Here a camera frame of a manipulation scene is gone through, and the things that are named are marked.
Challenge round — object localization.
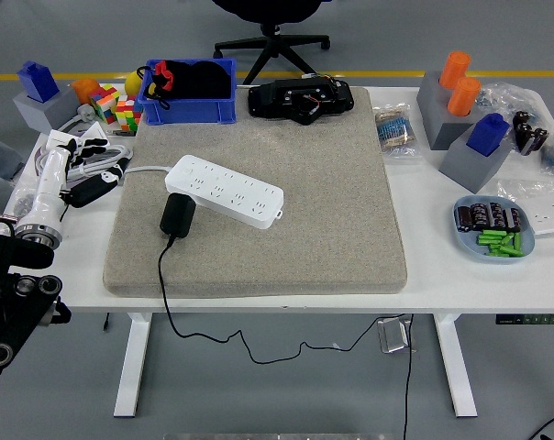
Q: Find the large dark capacitor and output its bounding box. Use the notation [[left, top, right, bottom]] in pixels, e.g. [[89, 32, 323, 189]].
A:
[[526, 127, 549, 157], [512, 111, 534, 152]]

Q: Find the multicolour puzzle cube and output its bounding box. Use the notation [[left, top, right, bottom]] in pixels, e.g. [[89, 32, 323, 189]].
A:
[[115, 95, 143, 133], [88, 84, 121, 124]]

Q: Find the white switch box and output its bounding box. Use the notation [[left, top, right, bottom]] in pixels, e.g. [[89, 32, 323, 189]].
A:
[[45, 129, 83, 152]]

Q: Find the black cloth pouch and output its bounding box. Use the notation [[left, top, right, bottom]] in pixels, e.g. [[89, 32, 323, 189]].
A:
[[171, 60, 233, 100]]

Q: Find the orange plastic cup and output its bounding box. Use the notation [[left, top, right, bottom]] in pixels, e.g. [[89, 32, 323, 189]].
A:
[[70, 78, 102, 105]]

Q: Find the black electronic device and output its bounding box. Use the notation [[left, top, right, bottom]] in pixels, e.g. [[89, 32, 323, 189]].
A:
[[248, 75, 355, 126]]

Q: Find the white table leg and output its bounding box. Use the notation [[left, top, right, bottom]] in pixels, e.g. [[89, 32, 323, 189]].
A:
[[113, 313, 153, 419], [432, 313, 479, 419]]

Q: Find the clear bag of resistors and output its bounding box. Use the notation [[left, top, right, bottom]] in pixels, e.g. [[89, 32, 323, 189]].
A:
[[371, 103, 425, 160]]

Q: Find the white power strip cord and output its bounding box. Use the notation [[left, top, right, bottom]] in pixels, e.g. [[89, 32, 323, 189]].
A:
[[51, 114, 173, 181]]

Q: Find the blue plastic block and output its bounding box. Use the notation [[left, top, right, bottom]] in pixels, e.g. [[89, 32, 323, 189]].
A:
[[466, 113, 511, 158], [17, 60, 61, 103]]

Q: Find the crumpled clear plastic bag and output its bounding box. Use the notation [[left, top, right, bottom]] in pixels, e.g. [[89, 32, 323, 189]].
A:
[[476, 81, 542, 125]]

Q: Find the black floor cable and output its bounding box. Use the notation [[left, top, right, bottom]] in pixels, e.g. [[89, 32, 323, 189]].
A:
[[528, 410, 554, 440]]

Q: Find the grey-brown mat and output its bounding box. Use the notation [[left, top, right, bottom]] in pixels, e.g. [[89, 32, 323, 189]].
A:
[[102, 86, 409, 299]]

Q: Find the white wall plate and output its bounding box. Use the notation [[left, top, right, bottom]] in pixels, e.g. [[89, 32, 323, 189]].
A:
[[77, 123, 111, 143]]

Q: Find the metal bracket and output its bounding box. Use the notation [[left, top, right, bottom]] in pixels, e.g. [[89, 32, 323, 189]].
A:
[[376, 316, 414, 354]]

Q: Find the light blue plate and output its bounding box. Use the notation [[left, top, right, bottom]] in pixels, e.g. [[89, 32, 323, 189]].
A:
[[451, 194, 537, 265]]

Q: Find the tall grey block holder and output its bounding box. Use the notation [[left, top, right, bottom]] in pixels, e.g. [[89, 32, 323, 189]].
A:
[[416, 71, 482, 151]]

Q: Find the yellow ball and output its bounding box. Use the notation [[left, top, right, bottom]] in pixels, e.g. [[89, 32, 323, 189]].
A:
[[124, 69, 146, 96]]

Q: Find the orange plastic cylinder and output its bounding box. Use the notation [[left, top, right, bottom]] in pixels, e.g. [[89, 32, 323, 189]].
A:
[[447, 76, 482, 116], [438, 50, 471, 91]]

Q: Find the black plug adapter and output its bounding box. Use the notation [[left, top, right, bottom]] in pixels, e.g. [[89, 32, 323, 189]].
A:
[[160, 192, 197, 239]]

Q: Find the black table control panel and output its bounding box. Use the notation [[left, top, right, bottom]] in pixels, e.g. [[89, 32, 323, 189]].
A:
[[495, 313, 554, 325]]

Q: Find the black office chair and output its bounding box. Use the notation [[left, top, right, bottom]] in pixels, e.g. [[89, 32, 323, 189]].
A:
[[211, 0, 332, 83]]

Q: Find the thin black adapter cord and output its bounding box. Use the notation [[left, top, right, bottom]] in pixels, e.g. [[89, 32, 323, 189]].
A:
[[157, 234, 409, 366]]

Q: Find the black red drawstring pouch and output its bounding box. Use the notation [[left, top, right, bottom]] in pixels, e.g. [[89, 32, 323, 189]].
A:
[[141, 59, 175, 111]]

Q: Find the clear flat plastic bag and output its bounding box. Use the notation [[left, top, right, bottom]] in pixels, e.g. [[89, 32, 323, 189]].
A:
[[496, 176, 554, 239]]

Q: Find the blue plastic bin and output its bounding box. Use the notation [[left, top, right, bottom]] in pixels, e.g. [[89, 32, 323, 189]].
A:
[[137, 58, 238, 126]]

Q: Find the clear bag of screws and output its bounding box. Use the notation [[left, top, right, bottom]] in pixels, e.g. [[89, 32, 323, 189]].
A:
[[4, 182, 47, 221]]

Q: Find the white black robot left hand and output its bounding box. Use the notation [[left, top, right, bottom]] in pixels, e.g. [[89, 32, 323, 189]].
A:
[[17, 136, 130, 228]]

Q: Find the black hanging cable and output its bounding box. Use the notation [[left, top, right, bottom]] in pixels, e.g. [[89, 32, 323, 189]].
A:
[[403, 313, 416, 440]]

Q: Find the white socket panel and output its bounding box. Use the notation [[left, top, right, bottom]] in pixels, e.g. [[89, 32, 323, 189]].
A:
[[524, 196, 554, 237]]

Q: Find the white power strip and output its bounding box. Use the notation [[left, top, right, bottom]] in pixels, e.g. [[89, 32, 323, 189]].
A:
[[164, 154, 285, 230]]

